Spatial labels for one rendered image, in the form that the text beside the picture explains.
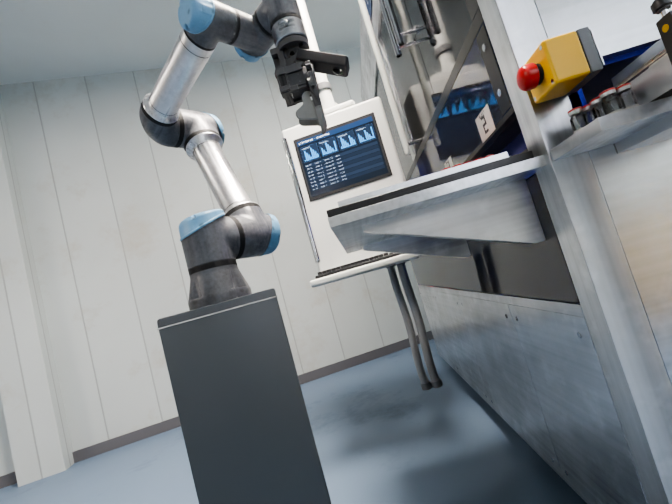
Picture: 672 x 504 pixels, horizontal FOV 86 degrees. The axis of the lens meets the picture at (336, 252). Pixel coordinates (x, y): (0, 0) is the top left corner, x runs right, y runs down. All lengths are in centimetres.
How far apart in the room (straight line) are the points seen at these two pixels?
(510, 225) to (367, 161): 103
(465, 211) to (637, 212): 27
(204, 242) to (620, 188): 83
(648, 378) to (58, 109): 414
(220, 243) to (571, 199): 73
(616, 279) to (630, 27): 44
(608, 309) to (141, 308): 324
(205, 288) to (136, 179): 288
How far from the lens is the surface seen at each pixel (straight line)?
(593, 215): 76
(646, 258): 80
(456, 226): 77
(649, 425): 82
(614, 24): 90
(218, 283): 88
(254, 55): 104
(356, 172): 172
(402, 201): 67
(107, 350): 358
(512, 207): 81
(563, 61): 71
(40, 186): 394
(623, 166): 80
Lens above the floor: 76
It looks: 5 degrees up
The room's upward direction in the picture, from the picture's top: 16 degrees counter-clockwise
